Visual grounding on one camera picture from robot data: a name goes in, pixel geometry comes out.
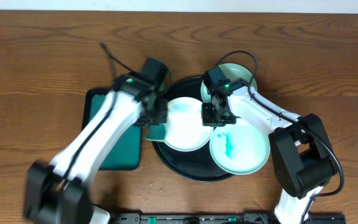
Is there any round black tray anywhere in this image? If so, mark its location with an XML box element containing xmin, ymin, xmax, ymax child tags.
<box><xmin>152</xmin><ymin>76</ymin><xmax>234</xmax><ymax>182</ymax></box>

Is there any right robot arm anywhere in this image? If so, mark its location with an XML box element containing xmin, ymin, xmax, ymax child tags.
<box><xmin>202</xmin><ymin>84</ymin><xmax>344</xmax><ymax>223</ymax></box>

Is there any white plate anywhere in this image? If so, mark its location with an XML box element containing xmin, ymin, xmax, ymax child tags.
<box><xmin>163</xmin><ymin>97</ymin><xmax>214</xmax><ymax>152</ymax></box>

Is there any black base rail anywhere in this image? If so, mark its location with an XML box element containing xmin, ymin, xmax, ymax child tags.
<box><xmin>109</xmin><ymin>212</ymin><xmax>347</xmax><ymax>224</ymax></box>

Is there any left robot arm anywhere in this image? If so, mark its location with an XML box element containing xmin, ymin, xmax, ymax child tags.
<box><xmin>22</xmin><ymin>73</ymin><xmax>167</xmax><ymax>223</ymax></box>

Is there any green yellow sponge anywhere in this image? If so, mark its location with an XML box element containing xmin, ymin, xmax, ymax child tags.
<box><xmin>145</xmin><ymin>124</ymin><xmax>166</xmax><ymax>142</ymax></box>

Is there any rectangular black green tray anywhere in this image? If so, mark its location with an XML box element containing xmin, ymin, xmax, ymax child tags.
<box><xmin>82</xmin><ymin>88</ymin><xmax>142</xmax><ymax>170</ymax></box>

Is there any mint plate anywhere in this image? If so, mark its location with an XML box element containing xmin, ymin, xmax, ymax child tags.
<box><xmin>209</xmin><ymin>119</ymin><xmax>270</xmax><ymax>175</ymax></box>
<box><xmin>201</xmin><ymin>63</ymin><xmax>252</xmax><ymax>103</ymax></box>

